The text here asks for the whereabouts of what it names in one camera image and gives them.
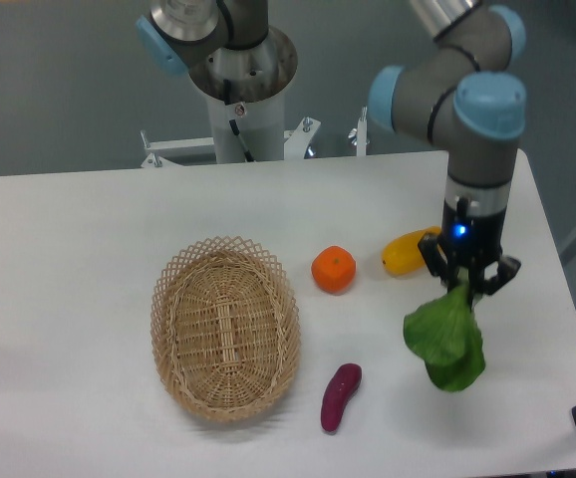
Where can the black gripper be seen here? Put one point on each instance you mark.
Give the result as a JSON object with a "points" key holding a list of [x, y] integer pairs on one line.
{"points": [[471, 243]]}

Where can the green leafy vegetable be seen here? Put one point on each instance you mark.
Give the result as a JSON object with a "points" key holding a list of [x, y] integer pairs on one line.
{"points": [[444, 334]]}

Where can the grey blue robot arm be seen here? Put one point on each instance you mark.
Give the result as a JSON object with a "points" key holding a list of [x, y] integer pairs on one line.
{"points": [[462, 100]]}

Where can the yellow mango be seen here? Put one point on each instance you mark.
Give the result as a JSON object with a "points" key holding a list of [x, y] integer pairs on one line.
{"points": [[402, 255]]}

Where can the orange tangerine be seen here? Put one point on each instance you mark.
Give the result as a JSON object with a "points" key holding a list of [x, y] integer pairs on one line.
{"points": [[334, 269]]}

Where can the purple sweet potato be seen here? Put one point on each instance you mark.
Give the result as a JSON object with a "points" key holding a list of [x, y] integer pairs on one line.
{"points": [[339, 391]]}

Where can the woven wicker basket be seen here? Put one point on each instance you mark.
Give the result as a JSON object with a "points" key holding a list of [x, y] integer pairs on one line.
{"points": [[224, 328]]}

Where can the white metal base frame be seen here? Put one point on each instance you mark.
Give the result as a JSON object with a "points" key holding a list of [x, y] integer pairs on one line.
{"points": [[235, 144]]}

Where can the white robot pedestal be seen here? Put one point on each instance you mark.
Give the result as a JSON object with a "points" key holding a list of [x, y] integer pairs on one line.
{"points": [[247, 86]]}

